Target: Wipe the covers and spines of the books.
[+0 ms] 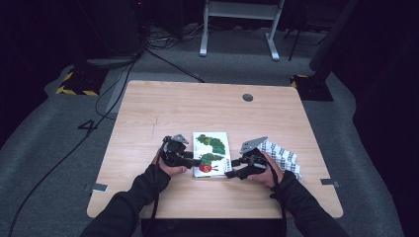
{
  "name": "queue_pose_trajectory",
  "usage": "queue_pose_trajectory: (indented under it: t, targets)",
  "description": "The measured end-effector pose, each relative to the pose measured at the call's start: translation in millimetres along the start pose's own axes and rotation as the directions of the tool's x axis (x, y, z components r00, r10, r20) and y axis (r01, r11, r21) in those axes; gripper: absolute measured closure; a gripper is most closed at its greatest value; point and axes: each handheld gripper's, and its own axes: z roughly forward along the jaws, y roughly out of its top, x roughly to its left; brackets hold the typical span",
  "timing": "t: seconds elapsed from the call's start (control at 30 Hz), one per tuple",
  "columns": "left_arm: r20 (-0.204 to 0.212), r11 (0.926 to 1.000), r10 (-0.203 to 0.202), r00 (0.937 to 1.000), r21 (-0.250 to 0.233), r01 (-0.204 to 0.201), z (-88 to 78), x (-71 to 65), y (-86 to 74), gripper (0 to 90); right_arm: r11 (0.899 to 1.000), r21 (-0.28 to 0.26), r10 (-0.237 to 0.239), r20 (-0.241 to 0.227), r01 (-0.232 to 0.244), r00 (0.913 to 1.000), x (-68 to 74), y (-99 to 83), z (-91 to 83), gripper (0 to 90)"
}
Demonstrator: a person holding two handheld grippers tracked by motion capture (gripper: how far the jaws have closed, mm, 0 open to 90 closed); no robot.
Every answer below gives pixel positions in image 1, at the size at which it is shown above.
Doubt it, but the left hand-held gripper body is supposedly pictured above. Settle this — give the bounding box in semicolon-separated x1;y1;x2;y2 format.
160;133;196;168

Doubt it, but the left hand-held gripper cable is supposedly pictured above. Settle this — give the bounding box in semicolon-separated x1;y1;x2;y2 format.
141;147;166;237

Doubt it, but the grey metal table foot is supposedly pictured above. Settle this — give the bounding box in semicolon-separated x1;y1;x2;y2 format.
83;183;109;194
319;178;341;189

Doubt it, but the tangle of cables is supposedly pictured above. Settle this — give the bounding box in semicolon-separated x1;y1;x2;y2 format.
144;24;206;51

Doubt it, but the black pole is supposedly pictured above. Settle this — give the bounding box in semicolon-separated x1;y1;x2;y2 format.
308;0;361;82

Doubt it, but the long black floor cable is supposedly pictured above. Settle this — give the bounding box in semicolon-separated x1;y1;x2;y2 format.
7;58;137;237

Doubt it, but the person's left hand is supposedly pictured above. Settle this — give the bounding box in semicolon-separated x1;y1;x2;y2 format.
150;152;189;178

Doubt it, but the caterpillar picture book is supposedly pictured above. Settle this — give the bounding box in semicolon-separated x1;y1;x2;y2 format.
192;131;234;180

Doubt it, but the black tripod stand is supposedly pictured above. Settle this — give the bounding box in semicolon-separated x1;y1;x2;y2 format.
287;28;329;62

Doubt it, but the person's right hand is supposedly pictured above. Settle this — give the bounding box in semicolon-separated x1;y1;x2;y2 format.
246;151;286;190

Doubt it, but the hand-held gripper cable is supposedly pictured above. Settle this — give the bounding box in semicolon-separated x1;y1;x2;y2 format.
141;147;166;237
268;161;289;237

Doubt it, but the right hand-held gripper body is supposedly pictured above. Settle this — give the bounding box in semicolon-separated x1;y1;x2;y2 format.
236;135;270;181

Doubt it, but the thick black floor cable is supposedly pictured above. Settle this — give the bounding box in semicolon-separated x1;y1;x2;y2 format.
143;47;207;84

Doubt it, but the white metal stand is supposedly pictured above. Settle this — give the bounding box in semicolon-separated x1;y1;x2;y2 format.
199;0;287;62

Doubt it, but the right hand-held gripper cable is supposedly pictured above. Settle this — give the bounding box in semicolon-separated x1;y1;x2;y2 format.
268;161;289;237

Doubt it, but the white patterned cloth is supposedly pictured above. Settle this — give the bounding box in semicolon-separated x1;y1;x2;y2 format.
256;140;303;183

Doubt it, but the black yellow striped base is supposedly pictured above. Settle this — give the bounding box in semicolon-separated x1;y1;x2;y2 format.
290;73;335;103
54;65;111;98

